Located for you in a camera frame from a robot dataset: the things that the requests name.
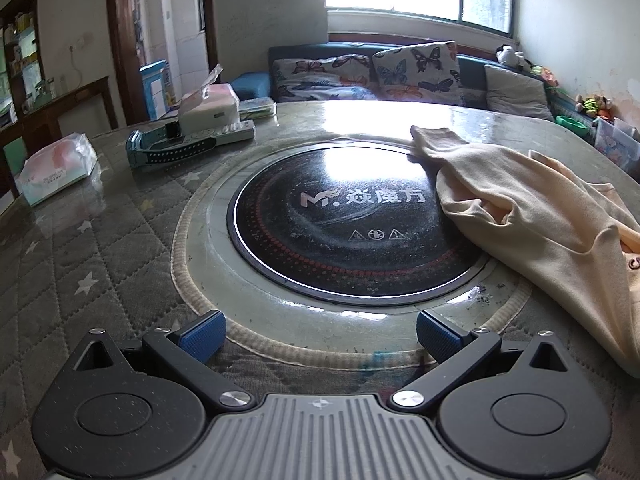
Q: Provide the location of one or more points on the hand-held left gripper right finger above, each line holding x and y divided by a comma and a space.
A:
439, 337

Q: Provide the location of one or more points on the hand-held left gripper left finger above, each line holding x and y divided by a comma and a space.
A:
202, 337

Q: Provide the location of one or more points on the cream sweater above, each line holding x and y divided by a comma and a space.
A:
540, 220

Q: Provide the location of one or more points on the black round induction cooktop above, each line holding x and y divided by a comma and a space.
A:
350, 230

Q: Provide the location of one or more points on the white remote control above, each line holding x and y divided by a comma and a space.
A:
230, 132

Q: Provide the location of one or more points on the soft white tissue pack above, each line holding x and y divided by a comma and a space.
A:
55, 167

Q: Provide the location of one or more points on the pink white tissue box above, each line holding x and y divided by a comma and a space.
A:
207, 107

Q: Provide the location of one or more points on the green patterned packet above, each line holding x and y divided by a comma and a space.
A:
257, 109

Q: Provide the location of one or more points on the green bowl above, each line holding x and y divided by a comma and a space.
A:
572, 124

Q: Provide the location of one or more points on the blue white carton box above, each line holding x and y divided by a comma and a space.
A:
155, 90

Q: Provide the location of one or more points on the grey cushion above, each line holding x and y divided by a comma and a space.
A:
517, 92

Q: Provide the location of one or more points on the light green board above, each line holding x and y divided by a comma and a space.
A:
14, 156

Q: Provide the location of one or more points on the clear plastic storage box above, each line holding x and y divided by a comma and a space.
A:
617, 145

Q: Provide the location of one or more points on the upright butterfly print cushion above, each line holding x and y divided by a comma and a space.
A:
415, 75

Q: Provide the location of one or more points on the blue sofa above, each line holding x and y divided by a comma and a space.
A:
472, 72

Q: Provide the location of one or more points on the dark wooden sideboard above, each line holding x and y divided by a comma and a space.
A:
75, 100

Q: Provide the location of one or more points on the colourful plush toys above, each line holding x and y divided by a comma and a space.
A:
595, 106

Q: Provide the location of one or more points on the pink green plush toy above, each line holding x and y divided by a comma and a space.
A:
544, 76

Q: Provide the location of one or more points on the flat butterfly print cushion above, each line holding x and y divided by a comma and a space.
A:
320, 80

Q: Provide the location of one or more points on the white plush toy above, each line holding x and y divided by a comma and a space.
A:
510, 55

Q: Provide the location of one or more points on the wooden shelf cabinet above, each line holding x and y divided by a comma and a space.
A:
20, 60

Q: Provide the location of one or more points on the dark wooden door frame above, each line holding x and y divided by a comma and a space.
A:
120, 35

